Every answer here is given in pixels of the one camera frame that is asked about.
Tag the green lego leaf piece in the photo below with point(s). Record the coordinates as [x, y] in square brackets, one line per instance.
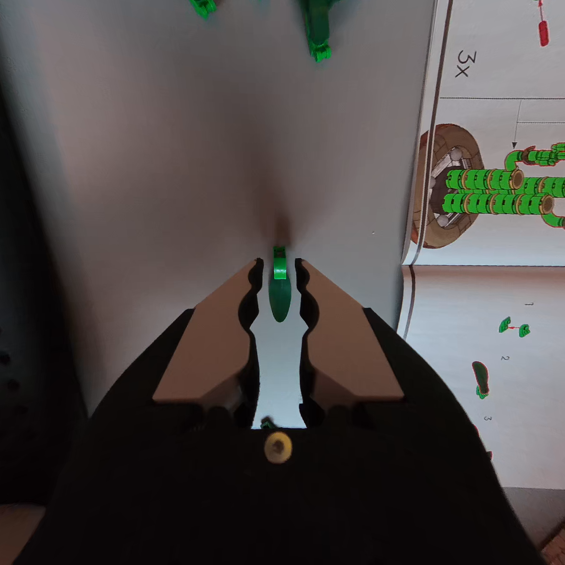
[279, 300]
[315, 26]
[203, 6]

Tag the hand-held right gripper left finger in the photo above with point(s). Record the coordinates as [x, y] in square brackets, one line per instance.
[207, 348]

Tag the small green lego piece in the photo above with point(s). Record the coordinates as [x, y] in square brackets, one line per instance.
[266, 424]

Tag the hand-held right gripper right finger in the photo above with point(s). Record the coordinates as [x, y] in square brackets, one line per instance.
[348, 348]

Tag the lego instruction booklet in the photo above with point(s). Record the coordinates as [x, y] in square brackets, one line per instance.
[463, 287]

